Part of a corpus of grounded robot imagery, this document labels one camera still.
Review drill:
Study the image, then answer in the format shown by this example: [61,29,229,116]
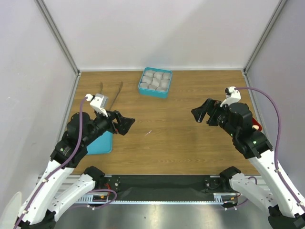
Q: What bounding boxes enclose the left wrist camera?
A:
[90,93,109,117]

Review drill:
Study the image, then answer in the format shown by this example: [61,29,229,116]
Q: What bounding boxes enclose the beige oval chocolate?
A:
[253,125,260,130]

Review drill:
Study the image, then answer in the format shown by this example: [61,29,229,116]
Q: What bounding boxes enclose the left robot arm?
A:
[14,111,135,229]

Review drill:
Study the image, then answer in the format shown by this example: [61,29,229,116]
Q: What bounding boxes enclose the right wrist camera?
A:
[220,86,241,107]

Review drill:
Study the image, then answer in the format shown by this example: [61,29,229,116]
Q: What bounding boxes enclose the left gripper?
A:
[83,106,135,146]

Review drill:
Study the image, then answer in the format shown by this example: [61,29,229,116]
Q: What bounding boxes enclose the aluminium frame post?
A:
[243,0,287,73]
[34,0,80,76]

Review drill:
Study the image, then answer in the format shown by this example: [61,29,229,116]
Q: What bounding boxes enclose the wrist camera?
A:
[220,86,241,107]
[90,93,109,117]

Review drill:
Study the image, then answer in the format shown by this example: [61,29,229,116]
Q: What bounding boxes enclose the slotted cable duct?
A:
[74,193,238,207]

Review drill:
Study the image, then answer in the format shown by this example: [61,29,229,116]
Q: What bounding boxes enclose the red chocolate tray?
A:
[252,118,263,131]

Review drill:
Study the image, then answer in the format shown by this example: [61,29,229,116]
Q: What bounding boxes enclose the teal chocolate box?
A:
[138,67,173,99]

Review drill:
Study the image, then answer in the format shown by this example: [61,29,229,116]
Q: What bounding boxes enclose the teal box lid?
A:
[87,132,112,155]

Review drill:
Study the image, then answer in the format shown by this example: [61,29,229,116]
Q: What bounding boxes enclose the left aluminium frame post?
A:
[34,0,80,76]

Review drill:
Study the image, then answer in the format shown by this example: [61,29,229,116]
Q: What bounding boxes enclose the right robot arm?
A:
[191,98,305,229]

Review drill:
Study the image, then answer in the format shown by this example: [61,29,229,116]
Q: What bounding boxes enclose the right aluminium frame post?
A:
[243,0,287,73]

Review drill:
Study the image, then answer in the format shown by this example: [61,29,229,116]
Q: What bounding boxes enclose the metal tongs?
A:
[100,81,123,110]

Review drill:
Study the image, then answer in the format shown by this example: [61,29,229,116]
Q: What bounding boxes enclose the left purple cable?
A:
[13,94,92,229]

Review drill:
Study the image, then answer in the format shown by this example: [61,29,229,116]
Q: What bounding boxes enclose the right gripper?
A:
[191,98,238,137]

